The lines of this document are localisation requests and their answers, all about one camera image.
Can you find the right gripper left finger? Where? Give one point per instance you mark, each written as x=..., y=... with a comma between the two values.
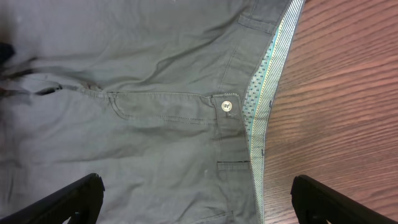
x=77, y=203

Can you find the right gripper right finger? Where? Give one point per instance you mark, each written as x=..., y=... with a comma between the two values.
x=316, y=203

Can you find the grey shorts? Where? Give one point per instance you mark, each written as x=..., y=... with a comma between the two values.
x=168, y=101

